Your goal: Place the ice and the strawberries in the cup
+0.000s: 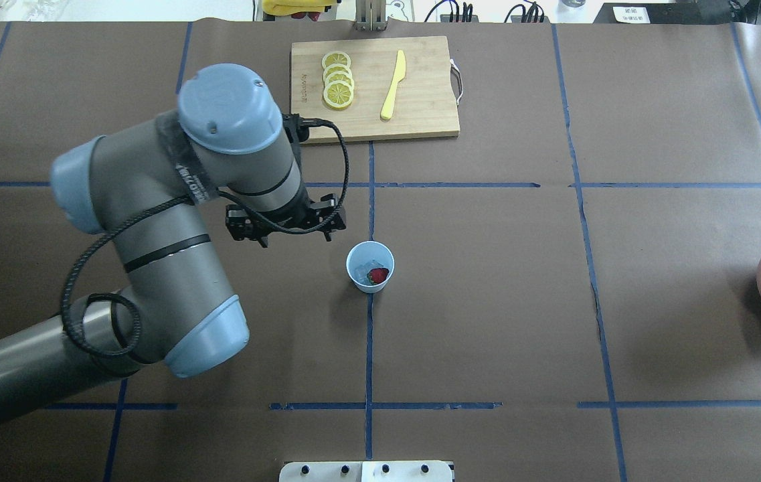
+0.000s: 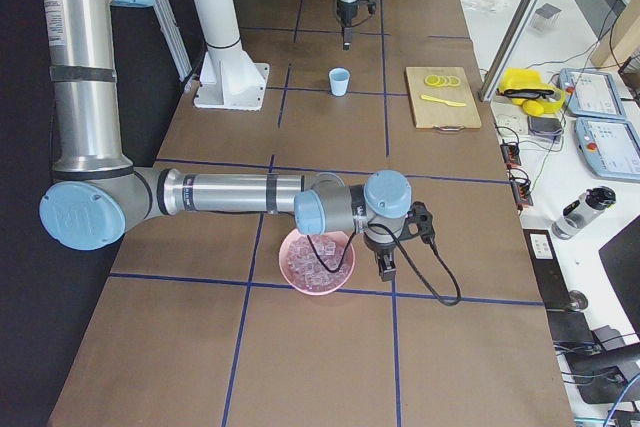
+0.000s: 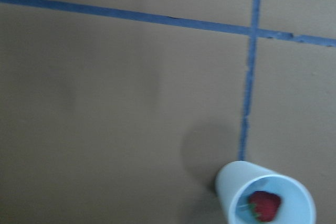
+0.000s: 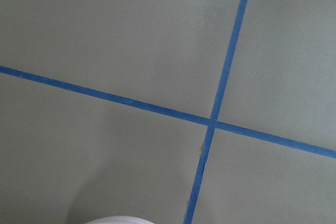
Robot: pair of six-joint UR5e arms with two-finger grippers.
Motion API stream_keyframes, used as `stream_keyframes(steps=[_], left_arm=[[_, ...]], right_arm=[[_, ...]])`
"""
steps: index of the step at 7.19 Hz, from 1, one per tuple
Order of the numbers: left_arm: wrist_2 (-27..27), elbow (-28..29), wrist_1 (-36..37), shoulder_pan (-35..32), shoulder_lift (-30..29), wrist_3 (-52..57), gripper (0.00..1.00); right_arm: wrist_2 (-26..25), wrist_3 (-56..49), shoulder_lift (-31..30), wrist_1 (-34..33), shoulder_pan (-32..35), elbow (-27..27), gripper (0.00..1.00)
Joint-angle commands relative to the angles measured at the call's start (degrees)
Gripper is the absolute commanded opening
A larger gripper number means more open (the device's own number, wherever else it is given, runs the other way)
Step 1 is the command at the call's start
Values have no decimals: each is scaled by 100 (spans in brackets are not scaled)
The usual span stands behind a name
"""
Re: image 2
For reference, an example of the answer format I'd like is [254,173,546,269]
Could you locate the yellow cloth bag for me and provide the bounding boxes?
[498,67,565,117]

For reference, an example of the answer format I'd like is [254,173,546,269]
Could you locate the clear ice cubes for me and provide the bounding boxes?
[285,233,352,291]

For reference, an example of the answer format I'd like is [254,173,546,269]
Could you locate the blue teach pendant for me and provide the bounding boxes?
[574,117,639,182]
[558,68,627,120]

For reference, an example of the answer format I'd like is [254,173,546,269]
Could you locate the pink bowl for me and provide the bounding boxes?
[278,227,358,297]

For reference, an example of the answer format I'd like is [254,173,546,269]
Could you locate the blue teach pendant far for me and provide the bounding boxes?
[558,68,627,120]

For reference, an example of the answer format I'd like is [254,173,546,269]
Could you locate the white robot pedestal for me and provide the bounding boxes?
[193,0,270,111]

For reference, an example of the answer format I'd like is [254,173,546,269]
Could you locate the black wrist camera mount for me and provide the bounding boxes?
[359,0,378,16]
[399,201,435,246]

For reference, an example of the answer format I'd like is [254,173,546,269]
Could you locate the blue teach pendant near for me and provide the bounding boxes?
[574,117,639,182]

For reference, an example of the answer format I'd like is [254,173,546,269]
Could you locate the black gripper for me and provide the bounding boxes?
[336,0,358,50]
[363,232,397,281]

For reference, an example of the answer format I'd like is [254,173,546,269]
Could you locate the black monitor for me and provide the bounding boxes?
[599,217,639,333]

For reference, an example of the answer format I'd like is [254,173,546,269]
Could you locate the bamboo cutting board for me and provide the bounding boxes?
[405,67,482,132]

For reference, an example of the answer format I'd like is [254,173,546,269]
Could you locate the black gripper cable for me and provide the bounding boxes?
[304,216,462,307]

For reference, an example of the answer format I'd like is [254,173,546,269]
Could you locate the aluminium frame post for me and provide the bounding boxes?
[478,0,539,102]

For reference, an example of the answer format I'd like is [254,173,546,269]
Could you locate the clear water bottle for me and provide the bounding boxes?
[551,186,616,240]

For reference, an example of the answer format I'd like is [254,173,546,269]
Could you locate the yellow plastic knife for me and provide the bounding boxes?
[420,94,467,107]

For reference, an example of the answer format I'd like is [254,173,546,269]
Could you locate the light blue plastic cup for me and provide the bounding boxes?
[328,67,350,97]

